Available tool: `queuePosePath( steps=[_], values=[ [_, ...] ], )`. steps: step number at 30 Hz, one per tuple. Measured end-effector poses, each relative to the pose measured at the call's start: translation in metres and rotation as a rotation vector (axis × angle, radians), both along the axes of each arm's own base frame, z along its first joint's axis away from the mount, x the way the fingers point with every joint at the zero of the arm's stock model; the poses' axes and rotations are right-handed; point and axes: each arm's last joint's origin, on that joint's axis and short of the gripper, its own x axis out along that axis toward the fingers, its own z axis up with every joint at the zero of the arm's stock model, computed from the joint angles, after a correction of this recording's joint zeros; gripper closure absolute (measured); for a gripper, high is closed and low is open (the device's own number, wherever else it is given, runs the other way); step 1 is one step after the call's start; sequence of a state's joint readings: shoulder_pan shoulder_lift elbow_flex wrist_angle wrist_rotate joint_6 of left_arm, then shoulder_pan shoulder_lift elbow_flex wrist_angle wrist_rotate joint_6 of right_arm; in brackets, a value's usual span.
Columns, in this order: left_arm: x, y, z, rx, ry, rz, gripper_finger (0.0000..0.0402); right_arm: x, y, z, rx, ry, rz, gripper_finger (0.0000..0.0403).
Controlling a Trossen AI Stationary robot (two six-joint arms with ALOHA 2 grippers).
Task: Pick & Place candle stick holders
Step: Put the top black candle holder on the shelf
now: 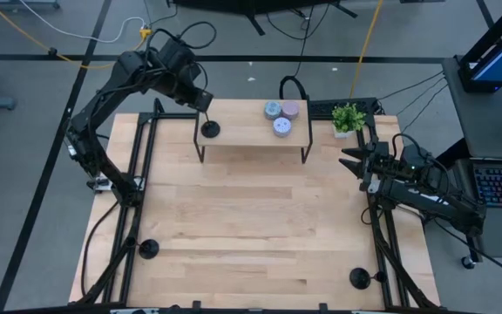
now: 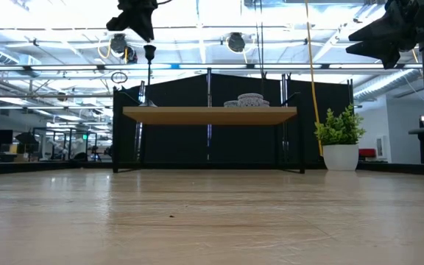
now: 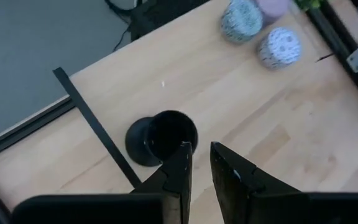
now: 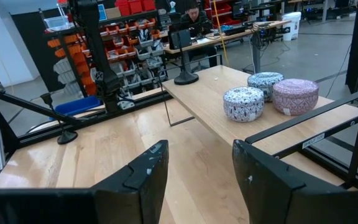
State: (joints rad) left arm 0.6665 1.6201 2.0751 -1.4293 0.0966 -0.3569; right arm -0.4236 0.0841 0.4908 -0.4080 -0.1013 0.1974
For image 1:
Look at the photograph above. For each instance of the pink speckled candle holder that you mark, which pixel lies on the pink speckled candle holder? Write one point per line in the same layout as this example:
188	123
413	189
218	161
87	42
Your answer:
291	110

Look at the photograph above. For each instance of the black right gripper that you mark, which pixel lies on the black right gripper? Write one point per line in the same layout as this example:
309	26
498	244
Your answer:
375	168

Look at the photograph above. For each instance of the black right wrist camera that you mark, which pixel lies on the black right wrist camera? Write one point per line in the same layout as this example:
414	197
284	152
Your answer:
416	158

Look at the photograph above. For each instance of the black aluminium rig frame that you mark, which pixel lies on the black aluminium rig frame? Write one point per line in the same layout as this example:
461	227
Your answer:
181	116

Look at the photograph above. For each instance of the wooden shelf with black frame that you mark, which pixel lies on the wooden shelf with black frame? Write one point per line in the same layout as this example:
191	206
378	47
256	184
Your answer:
242	131

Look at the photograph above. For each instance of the green plant in white pot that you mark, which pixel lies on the green plant in white pot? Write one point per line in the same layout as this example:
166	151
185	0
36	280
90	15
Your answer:
348	118

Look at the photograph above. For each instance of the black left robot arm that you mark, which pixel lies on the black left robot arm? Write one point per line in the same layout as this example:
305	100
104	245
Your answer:
129	70

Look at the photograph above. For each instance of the white blue-patterned candle holder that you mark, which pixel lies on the white blue-patterned candle holder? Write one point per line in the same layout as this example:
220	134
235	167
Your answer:
282	127

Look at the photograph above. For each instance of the blue-grey patterned candle holder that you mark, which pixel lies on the blue-grey patterned candle holder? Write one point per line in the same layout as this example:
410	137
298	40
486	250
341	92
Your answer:
273	110

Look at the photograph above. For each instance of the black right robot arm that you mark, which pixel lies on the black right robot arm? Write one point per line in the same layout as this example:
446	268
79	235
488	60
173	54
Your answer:
434	200

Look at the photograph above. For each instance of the dark grey desk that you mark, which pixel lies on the dark grey desk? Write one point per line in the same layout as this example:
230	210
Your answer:
486	122

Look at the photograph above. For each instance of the black caster wheel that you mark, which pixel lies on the black caster wheel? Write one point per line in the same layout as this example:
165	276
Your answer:
468	262

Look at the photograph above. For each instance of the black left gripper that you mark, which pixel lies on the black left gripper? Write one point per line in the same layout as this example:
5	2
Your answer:
196	98

